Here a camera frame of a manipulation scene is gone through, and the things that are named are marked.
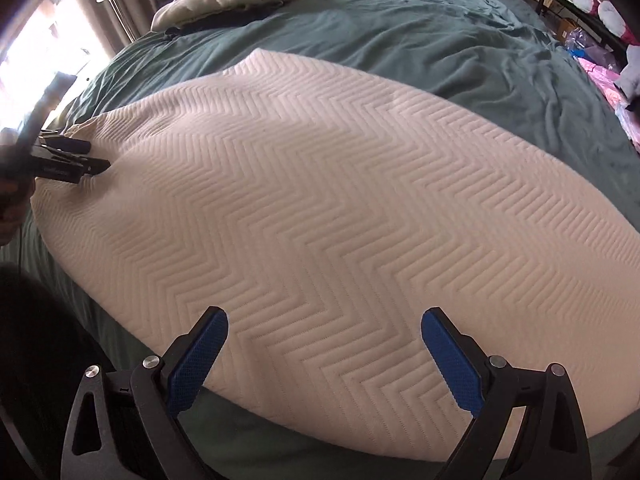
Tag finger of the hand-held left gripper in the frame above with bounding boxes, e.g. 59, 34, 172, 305
39, 138, 92, 155
31, 154, 111, 183

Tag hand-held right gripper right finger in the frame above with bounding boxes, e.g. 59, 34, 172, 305
420, 307, 593, 480

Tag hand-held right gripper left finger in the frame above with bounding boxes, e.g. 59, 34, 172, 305
60, 306, 230, 480

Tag cream zigzag-textured pants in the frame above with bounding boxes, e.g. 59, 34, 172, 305
30, 49, 640, 461

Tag person's left hand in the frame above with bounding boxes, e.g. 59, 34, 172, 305
0, 180, 31, 247

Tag white floor stand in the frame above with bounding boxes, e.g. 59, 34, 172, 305
97, 0, 138, 43

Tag pink cloth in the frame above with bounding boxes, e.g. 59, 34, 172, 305
577, 57, 640, 153

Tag green duvet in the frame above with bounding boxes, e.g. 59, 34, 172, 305
15, 0, 640, 480

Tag grey hoodie pile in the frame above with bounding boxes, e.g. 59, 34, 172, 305
612, 62, 640, 106

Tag clear plastic bag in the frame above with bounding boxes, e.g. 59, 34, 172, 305
562, 27, 623, 68

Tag pink bear plush toy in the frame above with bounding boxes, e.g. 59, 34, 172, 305
570, 0, 638, 46

